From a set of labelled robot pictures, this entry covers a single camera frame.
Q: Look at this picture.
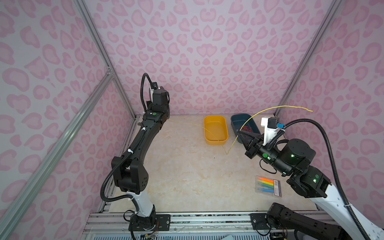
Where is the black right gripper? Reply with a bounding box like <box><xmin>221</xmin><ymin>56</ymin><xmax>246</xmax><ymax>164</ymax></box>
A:
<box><xmin>236</xmin><ymin>129</ymin><xmax>295</xmax><ymax>176</ymax></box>

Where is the yellow thin cable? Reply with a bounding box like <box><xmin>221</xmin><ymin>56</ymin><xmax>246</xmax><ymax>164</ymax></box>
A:
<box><xmin>167</xmin><ymin>105</ymin><xmax>313</xmax><ymax>156</ymax></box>

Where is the yellow plastic tray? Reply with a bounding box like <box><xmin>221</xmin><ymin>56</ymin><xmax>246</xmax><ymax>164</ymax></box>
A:
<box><xmin>204</xmin><ymin>115</ymin><xmax>229</xmax><ymax>146</ymax></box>

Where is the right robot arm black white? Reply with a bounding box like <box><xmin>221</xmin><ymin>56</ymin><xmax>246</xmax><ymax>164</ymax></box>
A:
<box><xmin>238</xmin><ymin>131</ymin><xmax>384</xmax><ymax>240</ymax></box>

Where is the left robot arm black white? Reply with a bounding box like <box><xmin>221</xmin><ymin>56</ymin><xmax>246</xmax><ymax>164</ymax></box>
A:
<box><xmin>112</xmin><ymin>87</ymin><xmax>170</xmax><ymax>233</ymax></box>

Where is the teal plastic tray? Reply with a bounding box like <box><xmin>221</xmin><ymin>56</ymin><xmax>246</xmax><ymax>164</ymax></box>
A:
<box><xmin>231</xmin><ymin>114</ymin><xmax>261</xmax><ymax>139</ymax></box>

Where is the pack of coloured markers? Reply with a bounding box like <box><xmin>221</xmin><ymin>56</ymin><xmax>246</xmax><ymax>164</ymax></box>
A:
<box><xmin>256</xmin><ymin>176</ymin><xmax>282</xmax><ymax>198</ymax></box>

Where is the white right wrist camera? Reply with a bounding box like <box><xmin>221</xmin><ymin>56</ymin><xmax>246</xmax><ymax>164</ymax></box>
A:
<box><xmin>261</xmin><ymin>117</ymin><xmax>284</xmax><ymax>146</ymax></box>

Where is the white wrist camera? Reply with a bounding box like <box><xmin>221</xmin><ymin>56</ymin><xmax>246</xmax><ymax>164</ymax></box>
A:
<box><xmin>261</xmin><ymin>117</ymin><xmax>284</xmax><ymax>146</ymax></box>
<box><xmin>149</xmin><ymin>82</ymin><xmax>159</xmax><ymax>102</ymax></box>

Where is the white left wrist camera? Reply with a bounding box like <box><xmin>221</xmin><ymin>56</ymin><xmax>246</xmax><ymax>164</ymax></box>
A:
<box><xmin>149</xmin><ymin>82</ymin><xmax>159</xmax><ymax>102</ymax></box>

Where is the black right corrugated cable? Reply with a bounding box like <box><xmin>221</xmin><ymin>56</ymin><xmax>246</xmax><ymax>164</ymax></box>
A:
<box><xmin>266</xmin><ymin>118</ymin><xmax>371</xmax><ymax>240</ymax></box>

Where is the right aluminium corner post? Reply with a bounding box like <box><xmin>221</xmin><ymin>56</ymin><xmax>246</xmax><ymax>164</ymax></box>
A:
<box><xmin>279</xmin><ymin>0</ymin><xmax>344</xmax><ymax>106</ymax></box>

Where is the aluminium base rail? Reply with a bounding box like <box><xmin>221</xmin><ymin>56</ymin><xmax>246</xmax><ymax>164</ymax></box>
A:
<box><xmin>80</xmin><ymin>209</ymin><xmax>343</xmax><ymax>240</ymax></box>

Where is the aluminium corner frame post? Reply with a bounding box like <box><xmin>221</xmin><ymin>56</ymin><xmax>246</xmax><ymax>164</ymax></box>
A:
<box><xmin>73</xmin><ymin>0</ymin><xmax>137</xmax><ymax>120</ymax></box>

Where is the diagonal aluminium frame bar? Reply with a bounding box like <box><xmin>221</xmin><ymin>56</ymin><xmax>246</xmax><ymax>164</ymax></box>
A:
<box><xmin>1</xmin><ymin>72</ymin><xmax>114</xmax><ymax>240</ymax></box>

